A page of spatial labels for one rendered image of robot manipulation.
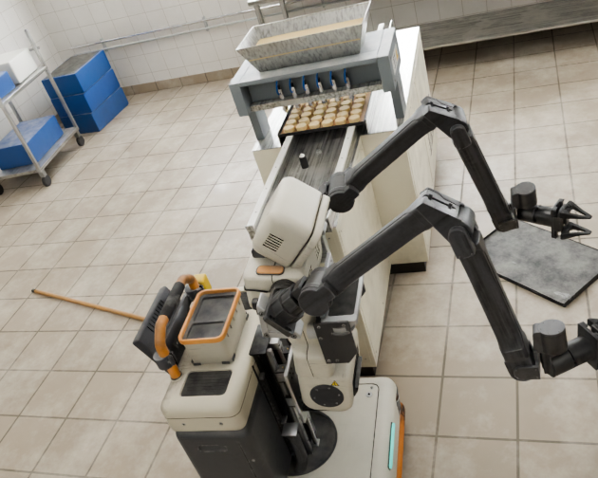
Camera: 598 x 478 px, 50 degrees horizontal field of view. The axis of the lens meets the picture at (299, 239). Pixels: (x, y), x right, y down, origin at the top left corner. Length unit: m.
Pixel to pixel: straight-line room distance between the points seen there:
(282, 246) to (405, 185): 1.47
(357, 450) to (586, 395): 0.94
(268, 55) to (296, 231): 1.41
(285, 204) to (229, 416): 0.65
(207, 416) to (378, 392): 0.78
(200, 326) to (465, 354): 1.33
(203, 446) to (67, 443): 1.34
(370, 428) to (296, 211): 1.01
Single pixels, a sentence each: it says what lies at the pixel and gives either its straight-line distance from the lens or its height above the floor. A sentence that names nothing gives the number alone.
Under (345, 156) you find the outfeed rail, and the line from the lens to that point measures 2.64.
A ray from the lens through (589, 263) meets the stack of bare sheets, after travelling 3.29.
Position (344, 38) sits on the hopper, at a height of 1.27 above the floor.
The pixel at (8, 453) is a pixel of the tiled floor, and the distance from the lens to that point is 3.50.
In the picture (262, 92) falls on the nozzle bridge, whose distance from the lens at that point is 3.00.
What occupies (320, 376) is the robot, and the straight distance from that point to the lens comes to 1.94.
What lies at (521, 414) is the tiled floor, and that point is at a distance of 2.69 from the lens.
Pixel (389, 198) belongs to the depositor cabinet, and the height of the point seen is 0.49.
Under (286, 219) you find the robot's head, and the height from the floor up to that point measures 1.29.
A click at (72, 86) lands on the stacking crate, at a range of 6.57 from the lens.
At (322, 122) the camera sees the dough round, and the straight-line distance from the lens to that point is 2.92.
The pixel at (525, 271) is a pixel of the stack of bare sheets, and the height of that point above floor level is 0.02.
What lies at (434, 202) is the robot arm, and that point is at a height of 1.39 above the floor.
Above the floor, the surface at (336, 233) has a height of 0.81.
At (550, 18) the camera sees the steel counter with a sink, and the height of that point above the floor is 0.23.
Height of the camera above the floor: 2.13
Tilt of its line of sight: 34 degrees down
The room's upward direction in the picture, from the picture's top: 19 degrees counter-clockwise
